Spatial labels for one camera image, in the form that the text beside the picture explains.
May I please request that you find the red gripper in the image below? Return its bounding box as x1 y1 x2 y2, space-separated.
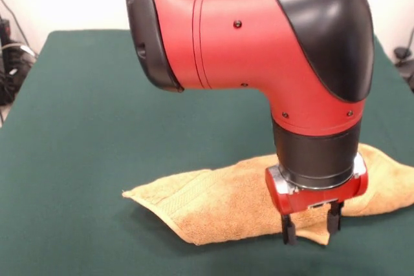
265 166 369 246

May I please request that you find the tan terry towel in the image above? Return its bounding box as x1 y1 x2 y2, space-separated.
122 142 414 247

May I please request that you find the dark green table cloth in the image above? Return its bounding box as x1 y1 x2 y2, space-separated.
0 29 414 276

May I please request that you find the black upright power strip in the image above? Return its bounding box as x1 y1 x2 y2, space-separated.
0 19 11 46

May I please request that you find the black cable tangle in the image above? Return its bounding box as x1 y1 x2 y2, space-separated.
0 41 37 106

